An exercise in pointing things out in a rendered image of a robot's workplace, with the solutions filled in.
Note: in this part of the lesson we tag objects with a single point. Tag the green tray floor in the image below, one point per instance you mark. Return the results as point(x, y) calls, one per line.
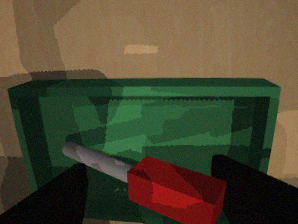
point(186, 131)

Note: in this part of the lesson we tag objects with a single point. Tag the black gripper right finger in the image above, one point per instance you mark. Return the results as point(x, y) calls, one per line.
point(251, 197)

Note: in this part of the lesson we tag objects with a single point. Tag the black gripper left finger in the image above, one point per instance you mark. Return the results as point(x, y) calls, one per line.
point(61, 201)

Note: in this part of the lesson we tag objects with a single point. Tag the green tray rim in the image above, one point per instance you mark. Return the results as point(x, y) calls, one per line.
point(115, 207)

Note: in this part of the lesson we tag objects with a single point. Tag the red-headed metal pin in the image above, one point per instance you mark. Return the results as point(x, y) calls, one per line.
point(187, 196)

